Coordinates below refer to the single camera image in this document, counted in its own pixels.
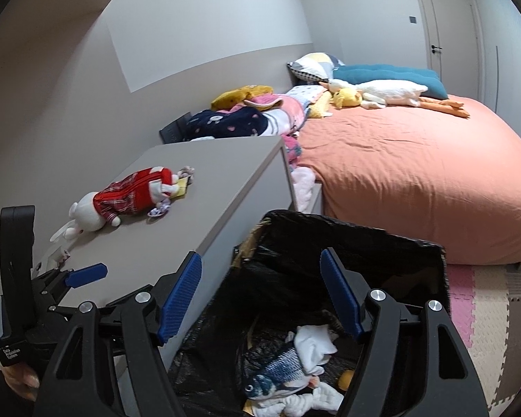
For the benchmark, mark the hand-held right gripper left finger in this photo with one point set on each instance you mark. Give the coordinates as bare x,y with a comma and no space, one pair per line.
180,299

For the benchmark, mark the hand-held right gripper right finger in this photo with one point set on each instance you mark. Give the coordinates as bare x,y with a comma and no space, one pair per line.
341,295

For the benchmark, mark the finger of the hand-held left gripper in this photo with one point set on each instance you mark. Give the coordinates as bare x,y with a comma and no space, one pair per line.
87,274

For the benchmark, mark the white bear plush brown head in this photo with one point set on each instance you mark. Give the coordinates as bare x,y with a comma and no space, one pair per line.
314,347

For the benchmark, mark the bin with black bag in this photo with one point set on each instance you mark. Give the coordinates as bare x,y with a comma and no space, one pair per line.
373,243

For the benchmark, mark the blue fish plush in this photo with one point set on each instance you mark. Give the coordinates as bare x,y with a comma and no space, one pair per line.
278,369

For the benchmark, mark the person's left hand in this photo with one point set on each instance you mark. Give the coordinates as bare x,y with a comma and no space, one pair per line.
19,380

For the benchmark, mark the white bunny plush red clothes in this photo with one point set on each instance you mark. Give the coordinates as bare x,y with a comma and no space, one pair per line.
126,195

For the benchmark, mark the purple floral fabric item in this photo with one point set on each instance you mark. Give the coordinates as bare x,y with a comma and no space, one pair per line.
158,210

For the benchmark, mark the yellow card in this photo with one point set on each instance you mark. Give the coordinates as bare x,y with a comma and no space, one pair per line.
182,187

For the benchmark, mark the light pink cloth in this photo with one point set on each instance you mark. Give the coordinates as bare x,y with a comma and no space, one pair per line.
303,186

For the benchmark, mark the small pink fabric item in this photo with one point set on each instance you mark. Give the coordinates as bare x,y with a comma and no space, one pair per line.
185,173

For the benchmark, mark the grey desk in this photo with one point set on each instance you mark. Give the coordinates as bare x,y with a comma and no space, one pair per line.
225,173

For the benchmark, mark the bed with orange cover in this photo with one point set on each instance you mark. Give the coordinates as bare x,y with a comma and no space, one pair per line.
417,173

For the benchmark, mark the pink and beige foam mat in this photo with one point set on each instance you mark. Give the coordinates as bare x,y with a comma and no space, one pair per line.
490,312

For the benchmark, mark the black box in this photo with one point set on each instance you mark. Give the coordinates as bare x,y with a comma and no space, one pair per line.
173,130

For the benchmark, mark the navy patterned blanket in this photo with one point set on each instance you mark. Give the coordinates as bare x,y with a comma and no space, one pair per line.
225,124

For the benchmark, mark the pink patterned blanket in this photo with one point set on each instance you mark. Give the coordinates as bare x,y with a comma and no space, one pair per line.
286,113

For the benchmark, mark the yellow duck plush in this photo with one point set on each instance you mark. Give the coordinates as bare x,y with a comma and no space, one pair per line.
345,97

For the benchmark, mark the white goose plush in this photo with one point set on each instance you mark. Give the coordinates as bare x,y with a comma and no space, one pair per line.
386,91

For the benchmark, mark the yellow plush toy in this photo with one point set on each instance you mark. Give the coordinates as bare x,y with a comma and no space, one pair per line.
239,94

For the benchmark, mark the teal pillow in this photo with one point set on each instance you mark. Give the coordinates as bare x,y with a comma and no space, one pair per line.
386,73

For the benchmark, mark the checkered pillow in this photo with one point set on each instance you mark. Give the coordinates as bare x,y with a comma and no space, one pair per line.
312,65

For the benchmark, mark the white door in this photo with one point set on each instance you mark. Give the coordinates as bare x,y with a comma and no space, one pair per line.
447,30

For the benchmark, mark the white wardrobe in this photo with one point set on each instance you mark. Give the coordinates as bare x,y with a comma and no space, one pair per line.
510,65

